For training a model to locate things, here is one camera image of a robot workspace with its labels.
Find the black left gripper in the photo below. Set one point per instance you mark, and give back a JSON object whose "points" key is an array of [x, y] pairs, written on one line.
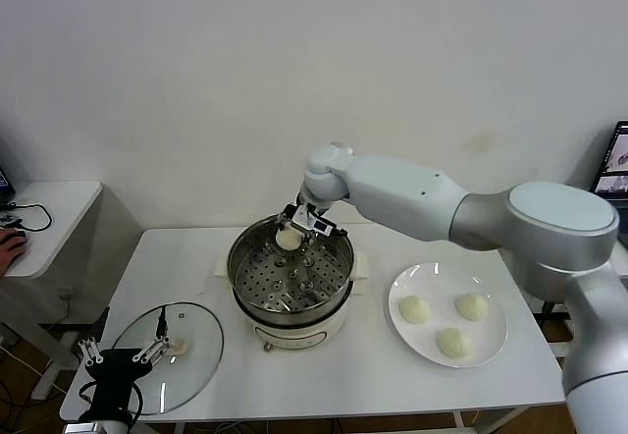
{"points": [[115, 365]]}

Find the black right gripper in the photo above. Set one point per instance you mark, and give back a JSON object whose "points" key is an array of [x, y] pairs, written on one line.
{"points": [[309, 218]]}

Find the white steamed baozi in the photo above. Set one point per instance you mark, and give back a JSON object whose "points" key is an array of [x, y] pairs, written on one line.
{"points": [[472, 306], [454, 342], [415, 309], [287, 240]]}

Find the round glass pot lid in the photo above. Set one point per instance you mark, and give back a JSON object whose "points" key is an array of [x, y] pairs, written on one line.
{"points": [[196, 323]]}

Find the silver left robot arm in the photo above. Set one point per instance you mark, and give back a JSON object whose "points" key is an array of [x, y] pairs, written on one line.
{"points": [[100, 426]]}

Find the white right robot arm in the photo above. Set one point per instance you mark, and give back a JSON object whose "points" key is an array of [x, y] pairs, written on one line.
{"points": [[402, 188]]}

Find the perforated steel steamer basket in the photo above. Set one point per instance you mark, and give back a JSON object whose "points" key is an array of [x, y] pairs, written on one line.
{"points": [[275, 282]]}

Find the person's bare hand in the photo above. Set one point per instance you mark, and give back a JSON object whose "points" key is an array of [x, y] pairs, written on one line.
{"points": [[10, 252]]}

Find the black metal floor bar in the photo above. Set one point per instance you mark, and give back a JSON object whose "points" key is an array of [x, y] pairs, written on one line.
{"points": [[59, 328]]}

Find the large white table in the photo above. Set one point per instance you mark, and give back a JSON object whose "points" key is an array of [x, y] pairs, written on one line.
{"points": [[172, 267]]}

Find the cream electric cooking pot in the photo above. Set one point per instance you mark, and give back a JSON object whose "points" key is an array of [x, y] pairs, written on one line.
{"points": [[294, 338]]}

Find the small white side table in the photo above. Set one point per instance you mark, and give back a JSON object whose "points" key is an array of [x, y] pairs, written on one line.
{"points": [[64, 208]]}

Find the round white plate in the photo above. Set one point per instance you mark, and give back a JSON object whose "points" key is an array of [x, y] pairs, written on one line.
{"points": [[444, 277]]}

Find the small black desk device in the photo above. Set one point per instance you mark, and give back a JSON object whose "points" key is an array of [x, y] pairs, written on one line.
{"points": [[10, 219]]}

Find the dark laptop with blue screen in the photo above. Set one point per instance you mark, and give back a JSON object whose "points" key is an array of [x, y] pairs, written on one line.
{"points": [[4, 181]]}

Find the open laptop with bright screen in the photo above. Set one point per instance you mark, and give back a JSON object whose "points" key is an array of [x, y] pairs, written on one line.
{"points": [[615, 159]]}

